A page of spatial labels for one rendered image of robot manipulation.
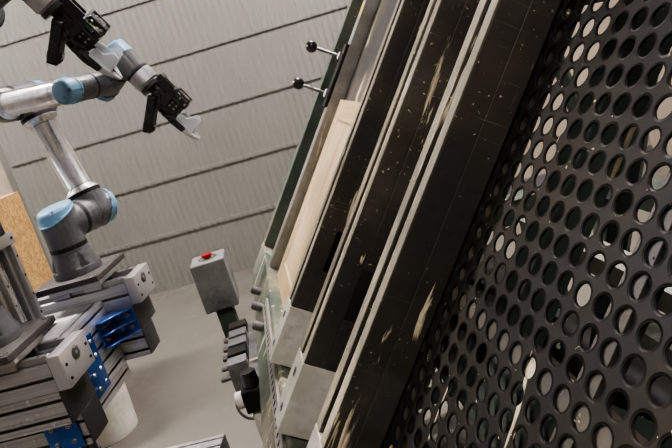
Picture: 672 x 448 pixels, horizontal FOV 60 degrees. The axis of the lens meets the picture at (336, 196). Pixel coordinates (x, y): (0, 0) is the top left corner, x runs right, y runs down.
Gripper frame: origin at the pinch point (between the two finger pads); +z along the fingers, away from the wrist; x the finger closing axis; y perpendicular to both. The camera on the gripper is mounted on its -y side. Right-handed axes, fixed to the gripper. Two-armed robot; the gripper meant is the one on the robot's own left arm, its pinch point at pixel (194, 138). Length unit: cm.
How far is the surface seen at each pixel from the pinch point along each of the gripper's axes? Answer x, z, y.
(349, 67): 8, 17, 48
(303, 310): -66, 44, 11
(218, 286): 13, 40, -36
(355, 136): -61, 26, 42
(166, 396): 103, 76, -146
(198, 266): 12.3, 29.9, -35.3
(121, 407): 75, 59, -148
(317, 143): 4.7, 27.0, 25.0
